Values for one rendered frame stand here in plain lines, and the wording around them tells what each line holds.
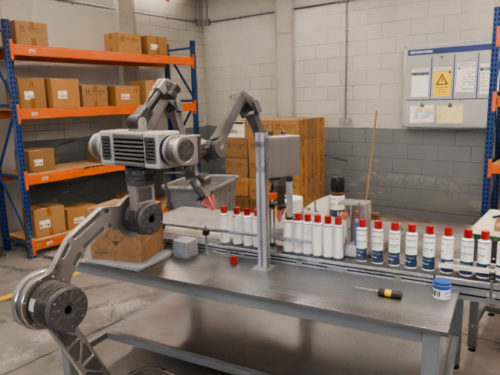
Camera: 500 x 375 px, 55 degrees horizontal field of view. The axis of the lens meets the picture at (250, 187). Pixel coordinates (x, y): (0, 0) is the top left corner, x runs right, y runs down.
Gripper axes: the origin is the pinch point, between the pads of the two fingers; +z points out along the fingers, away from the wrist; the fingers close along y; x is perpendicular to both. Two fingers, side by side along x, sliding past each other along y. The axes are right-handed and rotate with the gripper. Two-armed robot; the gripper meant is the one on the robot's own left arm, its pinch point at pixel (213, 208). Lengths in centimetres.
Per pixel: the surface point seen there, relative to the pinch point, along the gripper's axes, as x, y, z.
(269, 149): -56, -18, 2
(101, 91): 184, 221, -253
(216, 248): 10.2, -5.1, 19.0
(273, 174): -49, -16, 11
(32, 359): 166, -30, -1
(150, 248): 27.0, -29.4, -0.2
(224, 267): 0.5, -22.0, 30.9
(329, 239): -45, -1, 50
